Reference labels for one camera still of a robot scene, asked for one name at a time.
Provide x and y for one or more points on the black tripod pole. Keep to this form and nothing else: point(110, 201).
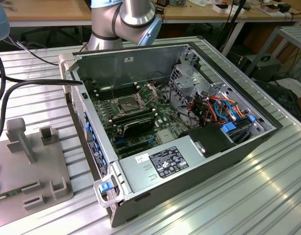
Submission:
point(235, 18)

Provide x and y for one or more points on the blue expansion slot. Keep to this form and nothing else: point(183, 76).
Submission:
point(119, 140)

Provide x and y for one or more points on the black office chair base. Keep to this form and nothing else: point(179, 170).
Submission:
point(46, 33)

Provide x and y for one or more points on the black plastic shroud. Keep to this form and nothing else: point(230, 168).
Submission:
point(211, 142)

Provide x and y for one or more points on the blue disk carrier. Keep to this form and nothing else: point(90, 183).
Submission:
point(228, 127)

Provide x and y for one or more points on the black power adapter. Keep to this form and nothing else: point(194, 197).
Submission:
point(285, 7)

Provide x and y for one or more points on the grey parts rack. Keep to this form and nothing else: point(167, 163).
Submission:
point(42, 166)

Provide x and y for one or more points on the thin metal locking lever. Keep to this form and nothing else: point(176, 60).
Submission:
point(112, 93)

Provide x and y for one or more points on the white box with red mark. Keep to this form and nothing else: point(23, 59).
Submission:
point(218, 8)

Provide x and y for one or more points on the silver chipset heatsink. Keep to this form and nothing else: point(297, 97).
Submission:
point(166, 135)

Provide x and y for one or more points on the aluminium frame shelf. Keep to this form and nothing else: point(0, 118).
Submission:
point(293, 34)

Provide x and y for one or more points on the black graphics card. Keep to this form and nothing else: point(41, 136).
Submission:
point(140, 127)

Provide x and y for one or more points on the silver drive cage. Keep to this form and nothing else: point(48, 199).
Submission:
point(187, 80)

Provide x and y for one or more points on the blue plastic clip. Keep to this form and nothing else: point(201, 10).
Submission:
point(251, 118)

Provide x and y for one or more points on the silver power supply unit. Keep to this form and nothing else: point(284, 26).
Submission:
point(131, 171)

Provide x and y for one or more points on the open grey PC case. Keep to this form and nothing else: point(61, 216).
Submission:
point(202, 176)

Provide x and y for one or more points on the blue case latch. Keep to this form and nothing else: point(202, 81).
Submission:
point(105, 187)

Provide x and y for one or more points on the brown cardboard box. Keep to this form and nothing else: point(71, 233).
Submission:
point(269, 9)

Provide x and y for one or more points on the CPU socket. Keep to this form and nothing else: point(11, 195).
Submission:
point(127, 105)

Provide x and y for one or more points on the black expansion slot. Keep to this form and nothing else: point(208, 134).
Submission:
point(133, 145)

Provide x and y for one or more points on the black flat panel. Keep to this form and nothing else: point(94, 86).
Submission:
point(283, 98)

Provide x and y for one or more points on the green motherboard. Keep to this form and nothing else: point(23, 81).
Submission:
point(165, 115)

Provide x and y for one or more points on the wooden desk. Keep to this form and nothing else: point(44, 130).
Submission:
point(194, 12)

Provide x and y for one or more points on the green RAM stick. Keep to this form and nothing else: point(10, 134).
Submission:
point(10, 193)

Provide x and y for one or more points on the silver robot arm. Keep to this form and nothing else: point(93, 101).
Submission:
point(135, 14)

